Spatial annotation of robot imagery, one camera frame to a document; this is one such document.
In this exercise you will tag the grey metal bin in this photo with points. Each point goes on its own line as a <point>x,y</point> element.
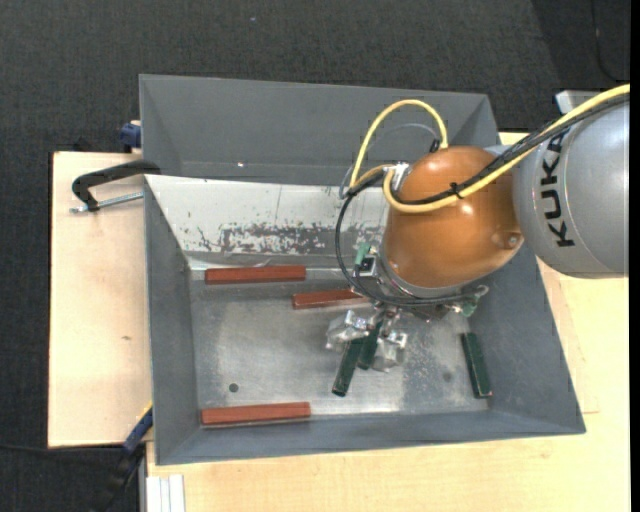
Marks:
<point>280,350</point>

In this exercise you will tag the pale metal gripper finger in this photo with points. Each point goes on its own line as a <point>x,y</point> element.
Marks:
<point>392,350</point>
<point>350,327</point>

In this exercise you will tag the red-brown flat block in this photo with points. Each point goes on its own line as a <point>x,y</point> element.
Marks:
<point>325,299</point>
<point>255,274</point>
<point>255,414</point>

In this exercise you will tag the dark green flat block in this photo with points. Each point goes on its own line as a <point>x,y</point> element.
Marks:
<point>347,367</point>
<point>476,365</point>
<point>369,350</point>

